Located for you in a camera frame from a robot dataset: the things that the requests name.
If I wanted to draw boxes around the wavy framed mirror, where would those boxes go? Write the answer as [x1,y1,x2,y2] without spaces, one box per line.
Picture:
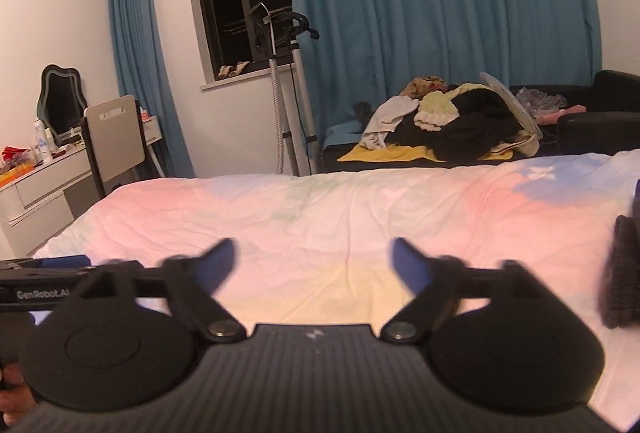
[36,64,90,147]

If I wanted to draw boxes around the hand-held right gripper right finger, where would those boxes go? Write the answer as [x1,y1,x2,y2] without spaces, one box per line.
[381,237,547,343]

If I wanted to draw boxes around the black low bench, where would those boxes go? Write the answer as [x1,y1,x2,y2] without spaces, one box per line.
[320,140,551,175]

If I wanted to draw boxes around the black pants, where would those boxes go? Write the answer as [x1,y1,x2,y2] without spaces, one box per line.
[602,178,640,330]

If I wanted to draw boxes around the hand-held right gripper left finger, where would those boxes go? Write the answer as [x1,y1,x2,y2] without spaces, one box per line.
[82,237,247,344]

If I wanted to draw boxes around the red packet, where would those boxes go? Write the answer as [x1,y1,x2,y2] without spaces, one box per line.
[0,146,31,164]

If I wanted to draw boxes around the cloth on windowsill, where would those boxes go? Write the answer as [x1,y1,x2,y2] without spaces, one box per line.
[217,60,252,79]

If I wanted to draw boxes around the pale yellow garment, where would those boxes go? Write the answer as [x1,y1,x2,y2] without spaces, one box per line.
[414,83,494,132]

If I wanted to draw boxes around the white spray bottle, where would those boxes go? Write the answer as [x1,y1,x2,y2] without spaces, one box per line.
[34,119,54,164]

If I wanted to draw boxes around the black armchair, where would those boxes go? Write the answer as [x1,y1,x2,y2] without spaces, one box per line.
[510,70,640,159]

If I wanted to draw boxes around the white dressing table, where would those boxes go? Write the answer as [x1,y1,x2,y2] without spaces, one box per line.
[0,116,164,259]

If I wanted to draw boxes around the pink item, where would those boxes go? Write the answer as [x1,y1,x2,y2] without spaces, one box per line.
[535,106,586,124]

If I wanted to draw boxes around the brown garment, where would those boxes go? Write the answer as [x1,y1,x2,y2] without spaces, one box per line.
[400,76,449,102]

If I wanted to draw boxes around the bed with pastel sheet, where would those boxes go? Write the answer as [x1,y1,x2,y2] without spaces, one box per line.
[0,152,640,433]

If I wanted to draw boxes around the beige chair with dark frame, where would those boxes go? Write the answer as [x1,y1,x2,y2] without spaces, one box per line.
[80,94,166,199]

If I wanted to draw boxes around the standing garment steamer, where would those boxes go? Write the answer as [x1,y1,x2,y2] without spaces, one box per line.
[245,2,321,177]

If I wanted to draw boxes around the clear plastic bag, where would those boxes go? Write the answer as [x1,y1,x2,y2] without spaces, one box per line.
[515,86,569,114]

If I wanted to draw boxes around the white garment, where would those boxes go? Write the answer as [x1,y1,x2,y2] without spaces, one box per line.
[359,96,420,150]

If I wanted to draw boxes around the narrow blue curtain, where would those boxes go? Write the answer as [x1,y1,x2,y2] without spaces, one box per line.
[106,0,196,179]

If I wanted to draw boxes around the wide blue curtain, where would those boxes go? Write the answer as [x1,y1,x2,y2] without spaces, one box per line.
[282,0,604,175]

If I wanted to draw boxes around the black garment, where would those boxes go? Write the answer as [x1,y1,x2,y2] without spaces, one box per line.
[395,89,524,163]

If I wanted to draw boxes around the pile of mixed clothes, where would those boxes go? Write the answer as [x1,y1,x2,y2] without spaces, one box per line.
[337,140,521,164]

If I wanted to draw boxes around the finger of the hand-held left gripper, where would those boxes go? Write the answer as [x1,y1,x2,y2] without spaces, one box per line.
[0,254,97,285]

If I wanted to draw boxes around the person's left hand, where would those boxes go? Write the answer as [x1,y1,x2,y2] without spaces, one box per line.
[0,360,40,422]

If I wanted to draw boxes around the orange tray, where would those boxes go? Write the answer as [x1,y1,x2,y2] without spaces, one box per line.
[0,163,37,187]

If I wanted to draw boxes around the blue cloth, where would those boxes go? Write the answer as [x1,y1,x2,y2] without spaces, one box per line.
[324,123,366,150]

